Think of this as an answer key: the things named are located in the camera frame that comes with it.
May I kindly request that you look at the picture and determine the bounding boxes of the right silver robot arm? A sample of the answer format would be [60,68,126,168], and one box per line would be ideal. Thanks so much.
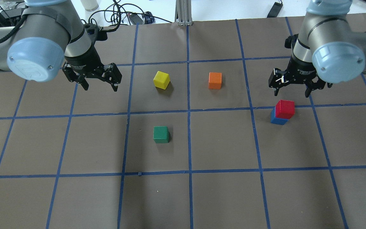
[268,0,366,97]

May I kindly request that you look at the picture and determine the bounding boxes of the aluminium frame post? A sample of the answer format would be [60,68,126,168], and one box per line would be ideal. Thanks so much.
[174,0,192,26]

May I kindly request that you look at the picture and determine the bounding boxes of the blue wooden block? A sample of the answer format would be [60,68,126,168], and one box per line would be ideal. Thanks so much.
[270,108,289,126]

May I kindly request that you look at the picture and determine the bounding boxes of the orange wooden block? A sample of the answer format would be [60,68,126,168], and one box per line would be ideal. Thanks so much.
[208,72,222,90]

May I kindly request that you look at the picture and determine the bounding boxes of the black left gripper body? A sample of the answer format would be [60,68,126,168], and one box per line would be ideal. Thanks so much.
[62,45,121,81]

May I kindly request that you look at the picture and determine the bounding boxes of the black power adapter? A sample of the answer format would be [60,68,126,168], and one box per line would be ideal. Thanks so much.
[128,13,144,25]
[267,1,283,18]

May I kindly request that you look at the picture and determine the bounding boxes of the red wooden block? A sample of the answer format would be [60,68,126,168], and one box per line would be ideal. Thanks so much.
[274,100,296,119]

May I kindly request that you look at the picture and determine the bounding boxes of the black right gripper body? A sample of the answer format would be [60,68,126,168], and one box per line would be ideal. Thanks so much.
[270,56,333,89]

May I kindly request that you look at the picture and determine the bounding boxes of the yellow wooden block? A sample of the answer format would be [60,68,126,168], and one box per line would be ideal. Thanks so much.
[153,71,170,90]

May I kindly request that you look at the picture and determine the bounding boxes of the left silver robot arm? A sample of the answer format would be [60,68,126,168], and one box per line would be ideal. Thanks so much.
[0,0,122,91]

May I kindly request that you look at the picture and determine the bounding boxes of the green wooden block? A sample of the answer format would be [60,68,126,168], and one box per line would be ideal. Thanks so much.
[153,126,170,144]

